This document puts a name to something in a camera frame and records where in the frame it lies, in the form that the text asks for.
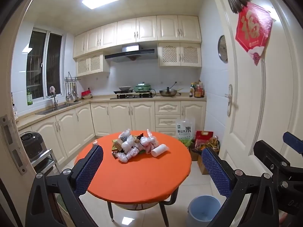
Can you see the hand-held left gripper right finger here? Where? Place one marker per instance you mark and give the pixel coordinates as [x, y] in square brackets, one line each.
[217, 170]

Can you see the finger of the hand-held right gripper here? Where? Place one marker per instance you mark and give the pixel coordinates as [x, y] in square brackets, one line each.
[294, 143]
[267, 151]

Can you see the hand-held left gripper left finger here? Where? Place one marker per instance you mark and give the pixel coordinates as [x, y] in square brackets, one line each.
[88, 167]

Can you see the blue plastic bin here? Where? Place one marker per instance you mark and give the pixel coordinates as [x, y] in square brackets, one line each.
[203, 210]

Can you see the heap of bags and wrappers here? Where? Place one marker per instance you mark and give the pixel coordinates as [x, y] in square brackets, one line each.
[132, 146]

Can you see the white paper roll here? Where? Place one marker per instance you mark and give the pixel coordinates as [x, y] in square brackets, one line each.
[161, 150]

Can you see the large brown cardboard box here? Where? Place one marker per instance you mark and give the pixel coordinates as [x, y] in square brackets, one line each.
[202, 165]

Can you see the pile of assorted groceries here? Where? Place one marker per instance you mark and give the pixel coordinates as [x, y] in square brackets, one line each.
[213, 143]

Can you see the small brown cardboard box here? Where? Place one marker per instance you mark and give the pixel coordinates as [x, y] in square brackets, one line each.
[194, 155]

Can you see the red gift box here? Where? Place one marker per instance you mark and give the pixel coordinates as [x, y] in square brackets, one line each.
[204, 138]

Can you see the metal step stool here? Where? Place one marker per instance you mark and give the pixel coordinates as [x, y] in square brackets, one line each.
[47, 162]

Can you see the white green rice bag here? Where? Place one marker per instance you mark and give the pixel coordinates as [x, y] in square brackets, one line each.
[185, 128]

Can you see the orange round table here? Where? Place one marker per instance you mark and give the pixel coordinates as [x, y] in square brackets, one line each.
[142, 179]

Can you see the cream kitchen base cabinets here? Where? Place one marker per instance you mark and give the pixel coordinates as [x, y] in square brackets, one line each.
[118, 118]

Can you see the white panel door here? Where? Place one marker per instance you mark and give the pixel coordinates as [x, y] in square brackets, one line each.
[251, 87]

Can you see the steel kitchen sink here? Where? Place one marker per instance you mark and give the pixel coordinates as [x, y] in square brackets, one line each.
[59, 107]

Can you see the red container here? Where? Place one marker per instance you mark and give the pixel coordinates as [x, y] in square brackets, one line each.
[86, 94]

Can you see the steel faucet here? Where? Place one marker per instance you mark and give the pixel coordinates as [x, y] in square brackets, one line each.
[55, 99]

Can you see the metal strike plate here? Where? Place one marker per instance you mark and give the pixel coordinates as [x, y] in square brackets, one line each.
[13, 144]

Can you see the cluster of condiment bottles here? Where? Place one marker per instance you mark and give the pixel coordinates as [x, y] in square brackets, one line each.
[196, 91]

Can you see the hanging utensil rack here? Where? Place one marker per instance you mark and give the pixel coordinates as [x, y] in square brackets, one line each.
[72, 87]

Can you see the black gas stove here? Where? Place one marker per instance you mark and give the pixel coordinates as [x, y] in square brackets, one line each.
[132, 96]

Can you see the dark wok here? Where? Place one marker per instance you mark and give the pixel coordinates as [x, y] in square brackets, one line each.
[124, 89]

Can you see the green bottle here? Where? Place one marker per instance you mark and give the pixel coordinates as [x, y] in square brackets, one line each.
[29, 99]

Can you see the steel frying pan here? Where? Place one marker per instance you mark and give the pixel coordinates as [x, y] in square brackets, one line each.
[169, 92]

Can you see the cream lattice-door cabinet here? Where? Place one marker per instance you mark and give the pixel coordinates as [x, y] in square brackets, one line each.
[180, 54]
[92, 65]

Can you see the dark sliding window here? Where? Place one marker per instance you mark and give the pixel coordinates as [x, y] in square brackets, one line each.
[45, 63]

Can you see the red paper door decoration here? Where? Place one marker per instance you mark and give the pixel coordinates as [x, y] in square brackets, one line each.
[253, 32]

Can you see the black range hood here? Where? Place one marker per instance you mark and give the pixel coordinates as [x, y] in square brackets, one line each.
[132, 55]

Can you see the cream upper wall cabinets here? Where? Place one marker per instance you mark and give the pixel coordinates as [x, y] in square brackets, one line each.
[142, 32]

